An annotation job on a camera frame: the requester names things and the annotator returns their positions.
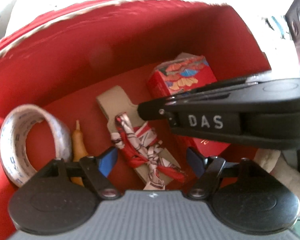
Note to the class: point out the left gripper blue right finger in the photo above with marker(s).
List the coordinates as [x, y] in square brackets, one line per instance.
[210, 172]

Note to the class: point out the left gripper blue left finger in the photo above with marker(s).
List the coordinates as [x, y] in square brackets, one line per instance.
[94, 172]

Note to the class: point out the cardboard piece with red scarf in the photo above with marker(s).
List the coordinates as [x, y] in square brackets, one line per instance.
[138, 141]

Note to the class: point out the clear packing tape roll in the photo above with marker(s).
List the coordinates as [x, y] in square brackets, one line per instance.
[13, 135]

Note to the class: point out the large red cardboard box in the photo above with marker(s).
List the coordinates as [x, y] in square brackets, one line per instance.
[62, 58]

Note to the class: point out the orange pear shaped object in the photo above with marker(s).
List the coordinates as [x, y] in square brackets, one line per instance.
[78, 147]

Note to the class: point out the pink green plush toy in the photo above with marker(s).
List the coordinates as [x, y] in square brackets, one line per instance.
[274, 163]

